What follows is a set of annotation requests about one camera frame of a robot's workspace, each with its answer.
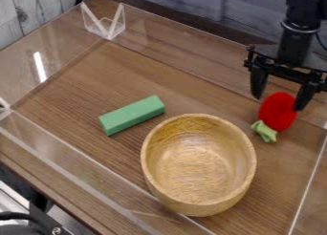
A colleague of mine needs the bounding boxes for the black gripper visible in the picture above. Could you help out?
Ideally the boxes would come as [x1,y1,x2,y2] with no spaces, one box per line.
[244,44,327,111]

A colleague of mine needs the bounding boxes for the red plush fruit green stem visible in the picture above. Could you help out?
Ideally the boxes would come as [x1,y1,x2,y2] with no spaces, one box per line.
[251,92,297,143]

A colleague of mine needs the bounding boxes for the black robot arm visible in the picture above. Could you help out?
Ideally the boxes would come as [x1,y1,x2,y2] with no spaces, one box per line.
[244,0,327,111]

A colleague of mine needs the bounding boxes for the wooden oval bowl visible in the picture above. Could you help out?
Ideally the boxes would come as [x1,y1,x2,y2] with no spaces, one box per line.
[140,114,256,217]

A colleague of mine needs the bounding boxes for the green rectangular block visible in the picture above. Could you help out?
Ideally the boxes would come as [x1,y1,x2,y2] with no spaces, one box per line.
[99,96,164,136]

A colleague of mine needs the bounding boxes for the clear acrylic tray enclosure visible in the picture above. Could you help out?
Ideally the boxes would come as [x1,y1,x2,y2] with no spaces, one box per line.
[0,2,327,235]

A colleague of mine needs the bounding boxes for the black clamp mount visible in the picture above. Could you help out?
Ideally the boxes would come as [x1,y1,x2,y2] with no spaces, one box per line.
[0,203,75,235]

